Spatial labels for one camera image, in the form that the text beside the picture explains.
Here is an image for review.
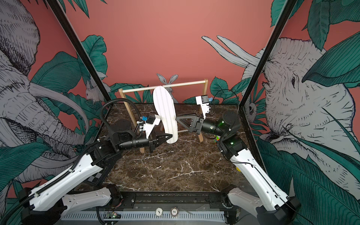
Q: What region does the white striped fabric insole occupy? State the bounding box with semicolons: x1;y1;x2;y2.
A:
153;86;178;144

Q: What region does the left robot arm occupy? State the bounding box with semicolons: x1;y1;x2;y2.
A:
1;97;177;225

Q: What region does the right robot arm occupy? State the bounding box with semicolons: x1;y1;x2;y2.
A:
176;110;301;225

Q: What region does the checkerboard calibration plate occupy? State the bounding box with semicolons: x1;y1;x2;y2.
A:
87;172;104;186

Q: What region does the left round gauge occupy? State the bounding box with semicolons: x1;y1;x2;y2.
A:
155;208;163;217

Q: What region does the round gauge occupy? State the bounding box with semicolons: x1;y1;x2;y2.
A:
155;208;163;217
170;207;179;217

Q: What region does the right round gauge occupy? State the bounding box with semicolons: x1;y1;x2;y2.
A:
170;207;179;217

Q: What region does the small green circuit board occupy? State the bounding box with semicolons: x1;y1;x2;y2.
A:
105;212;122;219

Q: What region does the white perforated vent strip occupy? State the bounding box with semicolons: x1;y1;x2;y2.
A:
62;211;225;222

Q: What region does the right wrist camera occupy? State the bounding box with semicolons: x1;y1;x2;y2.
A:
196;95;213;119

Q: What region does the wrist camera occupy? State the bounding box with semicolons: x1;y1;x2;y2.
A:
196;95;213;119
137;114;160;139

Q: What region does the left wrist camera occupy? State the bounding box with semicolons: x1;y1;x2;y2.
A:
137;114;160;139

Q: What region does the wooden hanger rack frame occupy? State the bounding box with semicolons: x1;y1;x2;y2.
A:
118;79;209;154

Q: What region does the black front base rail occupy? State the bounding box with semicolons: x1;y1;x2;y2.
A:
108;191;233;210

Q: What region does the left black frame post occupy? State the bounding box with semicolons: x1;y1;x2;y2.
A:
46;1;111;102

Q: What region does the black frame post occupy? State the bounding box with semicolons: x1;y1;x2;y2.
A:
239;0;298;107
46;1;111;102

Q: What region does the right black frame post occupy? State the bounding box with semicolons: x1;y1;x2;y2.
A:
239;0;298;107

